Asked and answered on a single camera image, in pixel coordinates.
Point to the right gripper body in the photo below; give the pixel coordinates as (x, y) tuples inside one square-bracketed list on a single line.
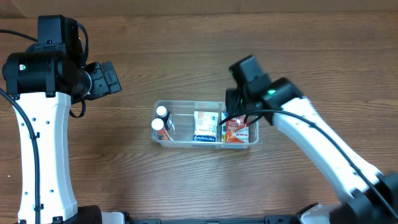
[(233, 101)]

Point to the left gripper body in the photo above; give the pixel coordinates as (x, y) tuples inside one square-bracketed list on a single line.
[(104, 82)]

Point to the blue yellow VapoDrops box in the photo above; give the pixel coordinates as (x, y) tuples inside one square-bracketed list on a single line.
[(223, 127)]

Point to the red orange small box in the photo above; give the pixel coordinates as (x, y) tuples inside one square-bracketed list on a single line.
[(237, 131)]

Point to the white blue Hansaplast box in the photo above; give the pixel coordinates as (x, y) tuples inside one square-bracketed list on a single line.
[(205, 129)]

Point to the dark bottle white cap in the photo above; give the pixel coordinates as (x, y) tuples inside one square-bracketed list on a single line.
[(164, 114)]

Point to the orange tube white cap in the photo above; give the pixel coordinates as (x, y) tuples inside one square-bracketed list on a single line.
[(158, 126)]

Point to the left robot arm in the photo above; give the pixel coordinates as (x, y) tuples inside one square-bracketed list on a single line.
[(42, 84)]

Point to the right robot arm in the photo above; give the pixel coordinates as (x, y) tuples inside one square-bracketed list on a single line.
[(366, 195)]

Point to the clear plastic container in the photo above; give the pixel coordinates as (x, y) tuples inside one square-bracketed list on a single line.
[(182, 112)]

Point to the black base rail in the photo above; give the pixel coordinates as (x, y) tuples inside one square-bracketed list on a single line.
[(211, 221)]

